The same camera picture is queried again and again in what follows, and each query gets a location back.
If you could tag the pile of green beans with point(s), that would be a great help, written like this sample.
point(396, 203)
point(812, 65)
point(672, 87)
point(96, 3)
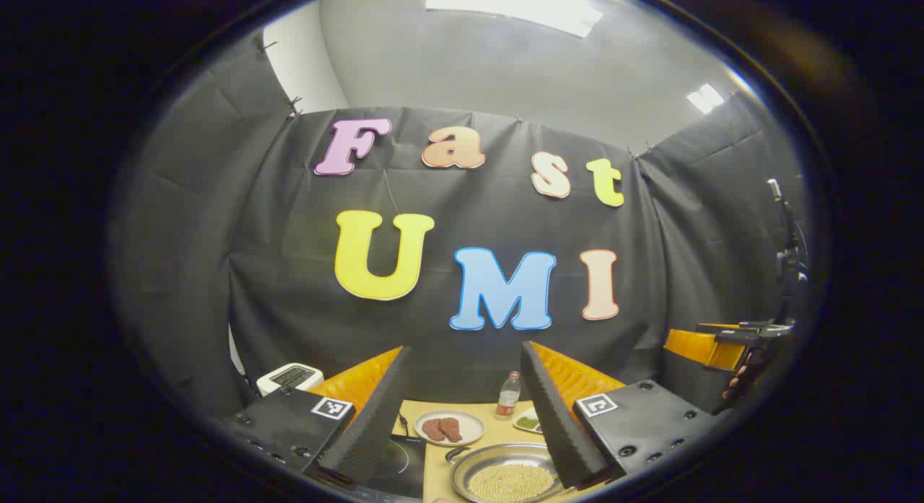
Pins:
point(528, 421)

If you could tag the small ceiling light panel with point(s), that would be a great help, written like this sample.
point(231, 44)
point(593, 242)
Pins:
point(705, 99)

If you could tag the white toaster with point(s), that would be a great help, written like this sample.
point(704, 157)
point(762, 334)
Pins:
point(289, 379)

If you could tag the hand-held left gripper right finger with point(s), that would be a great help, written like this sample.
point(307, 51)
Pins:
point(556, 423)

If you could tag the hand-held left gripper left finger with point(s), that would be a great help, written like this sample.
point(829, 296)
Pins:
point(375, 423)

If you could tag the pile of soybeans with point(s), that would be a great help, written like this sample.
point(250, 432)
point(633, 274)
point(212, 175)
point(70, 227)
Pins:
point(512, 481)

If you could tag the raw red steak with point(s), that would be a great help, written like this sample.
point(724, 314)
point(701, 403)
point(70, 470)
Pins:
point(451, 429)
point(432, 431)

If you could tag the clear plastic water bottle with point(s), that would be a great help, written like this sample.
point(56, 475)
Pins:
point(508, 398)

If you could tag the large ceiling light panel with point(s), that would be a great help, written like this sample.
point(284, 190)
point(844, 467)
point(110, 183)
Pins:
point(505, 5)

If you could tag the white round plate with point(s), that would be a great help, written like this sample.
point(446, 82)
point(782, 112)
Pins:
point(471, 423)

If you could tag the white divided dish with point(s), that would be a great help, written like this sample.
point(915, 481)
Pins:
point(518, 424)

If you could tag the black induction cooktop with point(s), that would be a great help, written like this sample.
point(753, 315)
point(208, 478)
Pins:
point(404, 463)

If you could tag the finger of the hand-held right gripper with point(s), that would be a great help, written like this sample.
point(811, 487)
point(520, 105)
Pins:
point(704, 348)

